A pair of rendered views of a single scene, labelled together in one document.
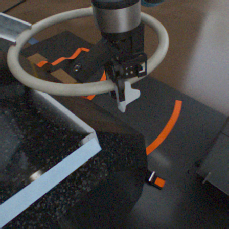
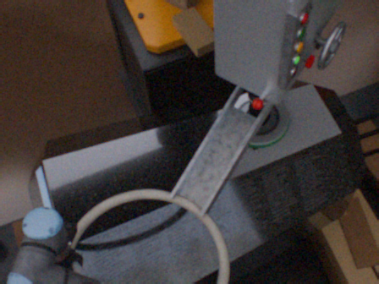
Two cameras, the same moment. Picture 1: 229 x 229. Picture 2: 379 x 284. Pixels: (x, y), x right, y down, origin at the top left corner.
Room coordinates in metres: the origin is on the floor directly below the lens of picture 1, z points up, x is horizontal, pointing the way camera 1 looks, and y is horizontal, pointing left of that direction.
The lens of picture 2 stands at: (1.03, -0.27, 2.44)
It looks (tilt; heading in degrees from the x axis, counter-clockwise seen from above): 60 degrees down; 119
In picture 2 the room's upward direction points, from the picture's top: 6 degrees counter-clockwise
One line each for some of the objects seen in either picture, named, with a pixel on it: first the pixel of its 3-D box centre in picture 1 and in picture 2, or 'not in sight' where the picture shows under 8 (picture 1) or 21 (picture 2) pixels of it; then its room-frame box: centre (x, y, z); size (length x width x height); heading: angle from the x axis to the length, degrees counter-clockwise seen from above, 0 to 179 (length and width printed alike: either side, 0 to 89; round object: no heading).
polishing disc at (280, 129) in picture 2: not in sight; (257, 117); (0.75, 0.72, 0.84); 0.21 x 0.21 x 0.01
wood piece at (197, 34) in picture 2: not in sight; (194, 31); (0.38, 1.03, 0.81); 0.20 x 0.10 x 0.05; 144
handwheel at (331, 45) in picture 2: not in sight; (321, 40); (0.89, 0.81, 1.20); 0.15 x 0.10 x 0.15; 80
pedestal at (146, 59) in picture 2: not in sight; (189, 52); (0.23, 1.24, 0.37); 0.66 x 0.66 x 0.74; 46
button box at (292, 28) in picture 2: not in sight; (293, 44); (0.85, 0.63, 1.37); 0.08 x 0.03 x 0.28; 80
